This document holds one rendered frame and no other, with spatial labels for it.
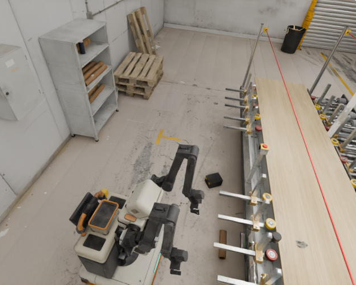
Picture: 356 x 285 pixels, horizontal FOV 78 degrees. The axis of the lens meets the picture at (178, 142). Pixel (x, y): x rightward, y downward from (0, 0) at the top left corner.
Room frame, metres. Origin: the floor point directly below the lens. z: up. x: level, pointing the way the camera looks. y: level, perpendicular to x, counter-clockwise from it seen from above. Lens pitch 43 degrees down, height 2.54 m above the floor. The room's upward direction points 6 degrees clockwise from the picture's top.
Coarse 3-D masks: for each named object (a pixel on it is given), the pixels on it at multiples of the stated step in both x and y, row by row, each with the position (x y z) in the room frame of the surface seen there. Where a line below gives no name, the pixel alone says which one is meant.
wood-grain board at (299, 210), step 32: (288, 128) 2.19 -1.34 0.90; (320, 128) 2.26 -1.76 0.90; (288, 160) 1.64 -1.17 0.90; (320, 160) 1.69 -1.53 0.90; (288, 192) 1.23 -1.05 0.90; (320, 192) 1.26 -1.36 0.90; (352, 192) 1.30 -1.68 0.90; (288, 224) 0.91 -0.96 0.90; (320, 224) 0.94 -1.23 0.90; (352, 224) 0.97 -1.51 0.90; (288, 256) 0.66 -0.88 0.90; (320, 256) 0.68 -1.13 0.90; (352, 256) 0.71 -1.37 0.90
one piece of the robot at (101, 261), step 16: (112, 192) 1.10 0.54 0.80; (80, 224) 0.70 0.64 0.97; (112, 224) 0.80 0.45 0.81; (80, 240) 0.65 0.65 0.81; (96, 240) 0.67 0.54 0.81; (112, 240) 0.69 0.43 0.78; (80, 256) 0.59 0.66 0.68; (96, 256) 0.56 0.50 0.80; (112, 256) 0.64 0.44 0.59; (128, 256) 0.75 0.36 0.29; (96, 272) 0.57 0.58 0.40; (112, 272) 0.58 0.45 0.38
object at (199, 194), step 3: (192, 189) 0.94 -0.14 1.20; (195, 189) 0.94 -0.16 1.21; (186, 192) 0.89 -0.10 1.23; (192, 192) 0.92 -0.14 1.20; (195, 192) 0.91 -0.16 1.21; (198, 192) 0.91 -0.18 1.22; (201, 192) 0.91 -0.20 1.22; (186, 195) 0.89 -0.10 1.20; (189, 195) 0.90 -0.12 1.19; (192, 195) 0.90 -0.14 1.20; (195, 195) 0.90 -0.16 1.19; (198, 195) 0.89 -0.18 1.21; (201, 195) 0.89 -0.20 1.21; (204, 195) 0.92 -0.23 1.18; (195, 198) 0.89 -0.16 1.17; (198, 198) 0.88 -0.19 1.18; (201, 198) 0.88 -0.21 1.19
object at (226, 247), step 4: (216, 244) 0.71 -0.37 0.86; (220, 244) 0.71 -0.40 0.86; (220, 248) 0.69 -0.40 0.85; (224, 248) 0.69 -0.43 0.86; (228, 248) 0.69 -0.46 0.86; (232, 248) 0.69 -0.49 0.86; (236, 248) 0.69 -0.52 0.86; (240, 248) 0.70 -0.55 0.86; (236, 252) 0.67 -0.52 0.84; (240, 252) 0.67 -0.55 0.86; (244, 252) 0.67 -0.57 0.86; (248, 252) 0.67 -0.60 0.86; (252, 252) 0.68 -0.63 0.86; (252, 256) 0.66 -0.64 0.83; (264, 256) 0.66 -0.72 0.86
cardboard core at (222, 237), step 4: (220, 232) 1.19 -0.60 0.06; (224, 232) 1.18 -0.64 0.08; (220, 236) 1.14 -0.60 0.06; (224, 236) 1.14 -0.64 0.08; (220, 240) 1.09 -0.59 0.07; (224, 240) 1.09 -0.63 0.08; (224, 244) 1.05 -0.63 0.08; (220, 252) 0.96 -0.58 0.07; (224, 252) 0.96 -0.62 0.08; (220, 256) 0.92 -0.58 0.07; (224, 256) 0.92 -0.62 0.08
